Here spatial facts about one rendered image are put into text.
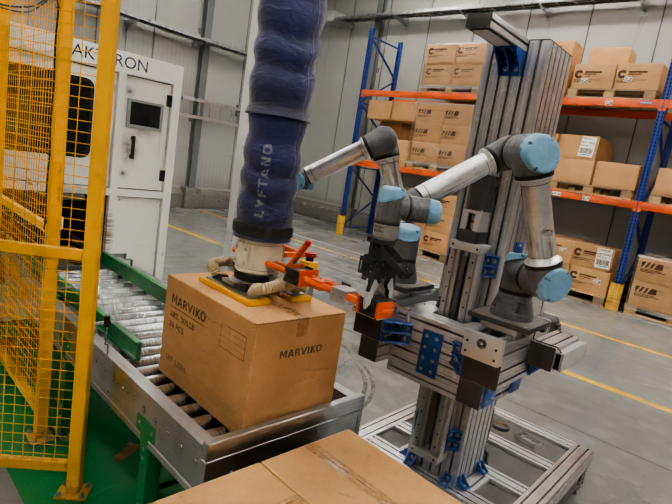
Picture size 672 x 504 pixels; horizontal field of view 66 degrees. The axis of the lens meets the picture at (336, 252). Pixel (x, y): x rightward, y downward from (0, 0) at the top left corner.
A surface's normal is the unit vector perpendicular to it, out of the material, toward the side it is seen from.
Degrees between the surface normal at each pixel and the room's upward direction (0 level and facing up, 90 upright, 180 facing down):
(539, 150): 83
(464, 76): 90
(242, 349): 90
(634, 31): 90
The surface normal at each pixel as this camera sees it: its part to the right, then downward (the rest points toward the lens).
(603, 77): -0.64, 0.04
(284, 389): 0.68, 0.23
